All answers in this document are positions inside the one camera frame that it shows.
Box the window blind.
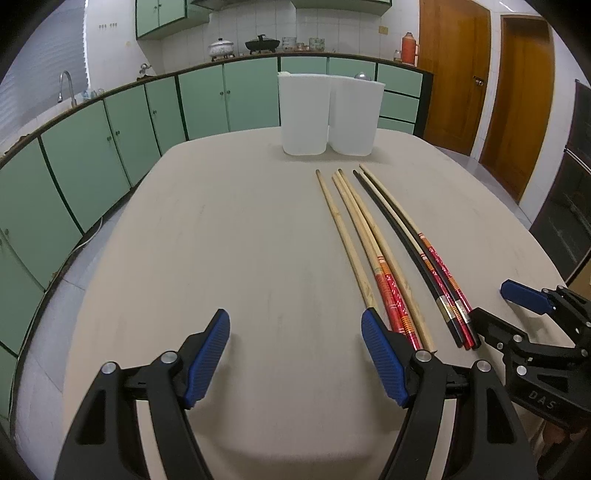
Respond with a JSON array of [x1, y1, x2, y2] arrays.
[[0, 0, 89, 155]]

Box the green upper kitchen cabinets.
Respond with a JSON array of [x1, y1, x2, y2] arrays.
[[135, 0, 393, 41]]

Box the green lower kitchen cabinets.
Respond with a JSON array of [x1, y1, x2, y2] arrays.
[[0, 52, 435, 418]]

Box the wooden door with handle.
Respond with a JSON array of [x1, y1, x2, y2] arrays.
[[418, 0, 491, 156]]

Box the red-handled wooden chopstick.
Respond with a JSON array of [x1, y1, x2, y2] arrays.
[[331, 174, 414, 340], [333, 172, 423, 350]]

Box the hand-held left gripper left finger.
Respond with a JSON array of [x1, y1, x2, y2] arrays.
[[54, 308, 230, 480]]

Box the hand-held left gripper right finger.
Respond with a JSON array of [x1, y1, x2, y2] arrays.
[[360, 308, 539, 480]]

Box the white plastic container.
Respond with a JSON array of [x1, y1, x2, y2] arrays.
[[328, 75, 387, 157], [277, 71, 332, 157]]

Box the white pot with lid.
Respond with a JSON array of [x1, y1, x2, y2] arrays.
[[208, 39, 237, 61]]

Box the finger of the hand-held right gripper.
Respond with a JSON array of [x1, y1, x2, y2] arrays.
[[500, 278, 591, 333], [468, 307, 536, 370]]

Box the chrome faucet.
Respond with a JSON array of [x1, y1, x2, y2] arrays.
[[57, 70, 78, 108]]

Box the green kitchen cabinets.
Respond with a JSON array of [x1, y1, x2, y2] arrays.
[[135, 0, 393, 41], [0, 52, 435, 418]]

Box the green drawer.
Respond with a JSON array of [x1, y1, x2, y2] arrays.
[[378, 117, 417, 136], [379, 91, 421, 123], [376, 64, 424, 98]]

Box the wood-tipped black red chopstick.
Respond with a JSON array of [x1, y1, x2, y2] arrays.
[[359, 164, 480, 350]]

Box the white cable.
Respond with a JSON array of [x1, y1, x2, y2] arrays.
[[68, 216, 103, 260]]

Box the orange thermos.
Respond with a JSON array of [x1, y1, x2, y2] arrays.
[[400, 32, 419, 66]]

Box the black wok with lid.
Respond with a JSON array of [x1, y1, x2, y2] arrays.
[[244, 34, 281, 55]]

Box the plain wooden chopstick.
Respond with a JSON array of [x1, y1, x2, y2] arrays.
[[338, 168, 438, 354], [315, 169, 377, 312]]

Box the black chopstick with gold band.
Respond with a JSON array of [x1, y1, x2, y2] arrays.
[[353, 170, 465, 348]]

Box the dark glass cabinet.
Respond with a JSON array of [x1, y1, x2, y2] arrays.
[[529, 78, 591, 288]]

